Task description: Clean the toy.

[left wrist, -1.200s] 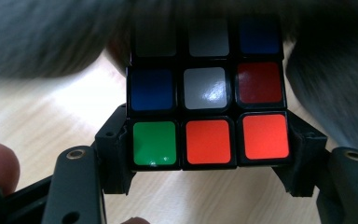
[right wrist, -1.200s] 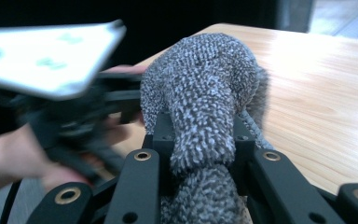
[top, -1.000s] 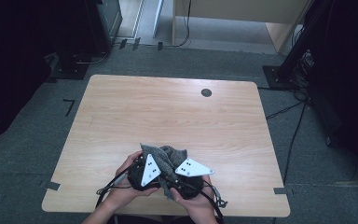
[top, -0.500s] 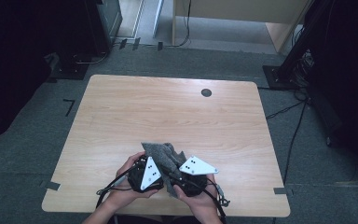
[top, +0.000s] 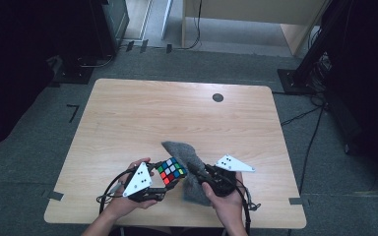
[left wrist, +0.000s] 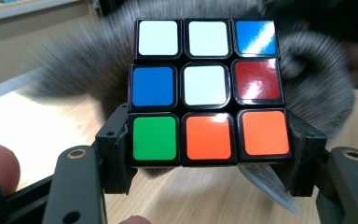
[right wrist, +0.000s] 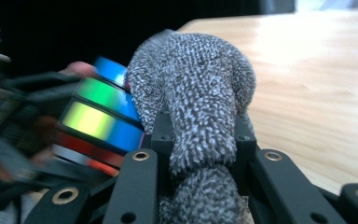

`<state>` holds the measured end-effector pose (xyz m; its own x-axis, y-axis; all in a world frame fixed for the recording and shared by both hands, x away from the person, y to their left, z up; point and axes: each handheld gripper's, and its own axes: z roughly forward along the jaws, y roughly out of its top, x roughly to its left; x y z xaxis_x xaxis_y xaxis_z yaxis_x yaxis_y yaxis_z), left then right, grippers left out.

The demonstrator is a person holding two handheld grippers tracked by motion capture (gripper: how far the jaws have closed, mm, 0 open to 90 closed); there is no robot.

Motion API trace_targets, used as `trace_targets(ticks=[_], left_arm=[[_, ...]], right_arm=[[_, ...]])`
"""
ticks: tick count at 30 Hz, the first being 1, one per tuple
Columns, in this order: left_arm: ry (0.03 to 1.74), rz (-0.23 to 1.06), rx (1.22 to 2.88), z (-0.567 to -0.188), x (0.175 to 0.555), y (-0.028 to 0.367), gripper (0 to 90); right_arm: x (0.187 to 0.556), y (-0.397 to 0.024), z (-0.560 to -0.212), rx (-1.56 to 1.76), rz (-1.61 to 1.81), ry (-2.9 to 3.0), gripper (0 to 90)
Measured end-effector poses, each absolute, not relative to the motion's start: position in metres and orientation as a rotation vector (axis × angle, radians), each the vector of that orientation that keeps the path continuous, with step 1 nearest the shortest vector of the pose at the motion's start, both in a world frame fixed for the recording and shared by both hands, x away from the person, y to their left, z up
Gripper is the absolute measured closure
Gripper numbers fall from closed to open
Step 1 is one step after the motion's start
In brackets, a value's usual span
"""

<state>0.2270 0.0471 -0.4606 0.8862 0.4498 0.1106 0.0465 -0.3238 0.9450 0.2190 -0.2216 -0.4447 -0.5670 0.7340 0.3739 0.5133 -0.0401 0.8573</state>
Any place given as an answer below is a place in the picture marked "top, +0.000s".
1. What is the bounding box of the light wooden desk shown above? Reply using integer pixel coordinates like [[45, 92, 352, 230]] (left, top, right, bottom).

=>
[[180, 0, 329, 57]]

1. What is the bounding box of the person's left hand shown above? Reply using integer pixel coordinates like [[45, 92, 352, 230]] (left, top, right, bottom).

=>
[[106, 157, 158, 220]]

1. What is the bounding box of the right hand-held gripper cable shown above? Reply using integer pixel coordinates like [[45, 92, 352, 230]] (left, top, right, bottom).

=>
[[235, 183, 262, 235]]

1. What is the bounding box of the black floor cable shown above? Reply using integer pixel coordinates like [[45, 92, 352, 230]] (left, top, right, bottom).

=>
[[281, 106, 324, 127], [298, 107, 325, 195]]

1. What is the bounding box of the multicoloured puzzle cube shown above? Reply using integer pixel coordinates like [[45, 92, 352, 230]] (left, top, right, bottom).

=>
[[156, 156, 188, 187]]

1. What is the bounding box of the hand-held gripper cable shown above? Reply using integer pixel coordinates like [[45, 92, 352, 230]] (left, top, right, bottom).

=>
[[96, 168, 136, 214], [235, 183, 262, 235]]

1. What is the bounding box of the white metal rail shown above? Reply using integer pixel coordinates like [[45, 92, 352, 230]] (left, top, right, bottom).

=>
[[159, 0, 174, 41]]

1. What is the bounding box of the left hand-held gripper cable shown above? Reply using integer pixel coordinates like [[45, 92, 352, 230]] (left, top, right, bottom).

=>
[[96, 168, 136, 214]]

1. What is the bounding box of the grey towel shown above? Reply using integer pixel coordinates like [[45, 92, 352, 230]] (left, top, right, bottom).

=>
[[160, 141, 213, 207]]

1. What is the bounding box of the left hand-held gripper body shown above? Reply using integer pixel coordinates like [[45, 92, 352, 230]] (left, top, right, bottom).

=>
[[122, 161, 166, 203]]

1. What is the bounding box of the dark curtain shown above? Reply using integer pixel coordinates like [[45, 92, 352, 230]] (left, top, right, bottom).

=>
[[0, 0, 95, 155], [321, 0, 378, 198]]

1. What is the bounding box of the black hanging cable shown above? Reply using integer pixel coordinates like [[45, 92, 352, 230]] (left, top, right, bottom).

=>
[[171, 0, 203, 51]]

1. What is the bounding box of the person's right hand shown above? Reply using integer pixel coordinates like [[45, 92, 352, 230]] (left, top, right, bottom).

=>
[[201, 171, 249, 230]]

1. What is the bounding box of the black equipment cabinet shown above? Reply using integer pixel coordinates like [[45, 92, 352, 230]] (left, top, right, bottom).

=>
[[52, 0, 131, 86]]

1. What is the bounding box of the grey tape piece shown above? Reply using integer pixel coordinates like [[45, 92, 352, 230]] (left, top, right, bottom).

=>
[[42, 190, 65, 202], [288, 197, 309, 207]]

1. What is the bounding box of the black angled tape mark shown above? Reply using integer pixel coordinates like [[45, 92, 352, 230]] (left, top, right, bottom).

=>
[[66, 103, 80, 124]]

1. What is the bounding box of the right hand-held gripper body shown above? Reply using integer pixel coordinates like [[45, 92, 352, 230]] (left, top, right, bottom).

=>
[[205, 154, 256, 198]]

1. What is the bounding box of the black metal stand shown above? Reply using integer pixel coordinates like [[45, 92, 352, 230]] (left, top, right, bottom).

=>
[[277, 0, 355, 96]]

